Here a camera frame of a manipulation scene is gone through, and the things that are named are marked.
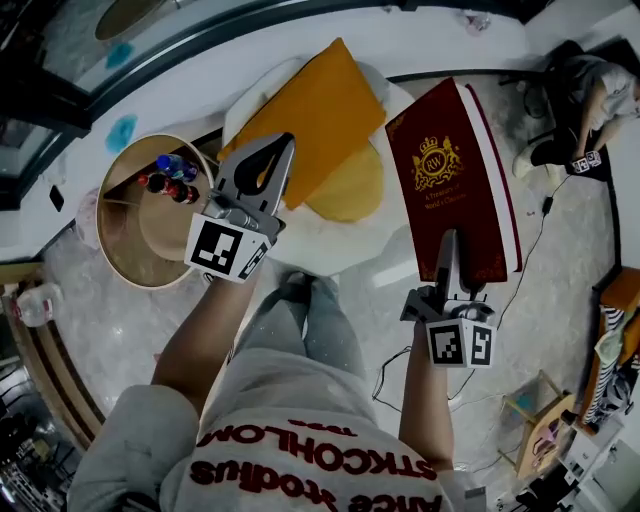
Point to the blue-label water bottle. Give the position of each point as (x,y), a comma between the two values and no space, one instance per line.
(176,167)

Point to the clear crumpled plastic wrapper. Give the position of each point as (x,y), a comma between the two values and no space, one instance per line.
(476,21)

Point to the black phone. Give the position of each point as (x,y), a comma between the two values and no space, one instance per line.
(57,198)

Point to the white cabinet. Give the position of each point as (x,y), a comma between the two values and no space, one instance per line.
(615,465)

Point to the clear plastic water jug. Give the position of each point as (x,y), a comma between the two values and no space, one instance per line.
(37,305)

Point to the orange square pillow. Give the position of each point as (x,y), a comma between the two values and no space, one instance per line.
(310,110)

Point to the person's left forearm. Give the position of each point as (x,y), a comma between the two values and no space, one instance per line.
(200,350)

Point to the black floor mat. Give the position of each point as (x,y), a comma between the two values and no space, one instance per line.
(600,172)

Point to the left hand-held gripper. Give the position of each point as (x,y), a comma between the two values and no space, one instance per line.
(215,247)

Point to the black-and-white striped cloth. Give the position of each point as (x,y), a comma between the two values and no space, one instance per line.
(607,380)

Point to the white shoe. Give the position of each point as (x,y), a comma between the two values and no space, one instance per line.
(299,286)

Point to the oval wooden coffee table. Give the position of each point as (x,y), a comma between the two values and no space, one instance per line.
(527,457)

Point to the pale green cloth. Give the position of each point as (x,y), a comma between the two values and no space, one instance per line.
(612,345)

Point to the person's right forearm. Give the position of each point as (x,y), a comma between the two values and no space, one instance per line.
(425,415)

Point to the white round pouf seat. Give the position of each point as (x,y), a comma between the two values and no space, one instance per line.
(350,245)

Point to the red gold-embossed book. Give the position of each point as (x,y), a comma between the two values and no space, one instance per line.
(430,135)

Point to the black-framed glass window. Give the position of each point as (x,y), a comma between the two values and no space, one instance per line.
(50,110)

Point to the yellow round cushion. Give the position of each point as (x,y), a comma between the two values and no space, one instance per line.
(350,195)

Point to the translucent pink plastic bag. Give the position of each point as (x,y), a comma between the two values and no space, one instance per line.
(89,220)

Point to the cola bottle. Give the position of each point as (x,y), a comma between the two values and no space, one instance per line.
(152,183)
(184,193)

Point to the orange armchair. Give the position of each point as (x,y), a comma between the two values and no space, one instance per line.
(620,295)

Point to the black equipment rack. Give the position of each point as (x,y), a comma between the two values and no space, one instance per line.
(30,450)

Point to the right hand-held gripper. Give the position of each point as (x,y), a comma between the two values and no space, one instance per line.
(445,345)

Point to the round wooden side table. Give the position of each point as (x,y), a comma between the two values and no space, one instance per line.
(150,225)

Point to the teal crumpled cloth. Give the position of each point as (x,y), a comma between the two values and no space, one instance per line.
(524,402)
(121,132)

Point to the light blue jeans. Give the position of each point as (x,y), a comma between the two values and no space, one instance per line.
(325,330)

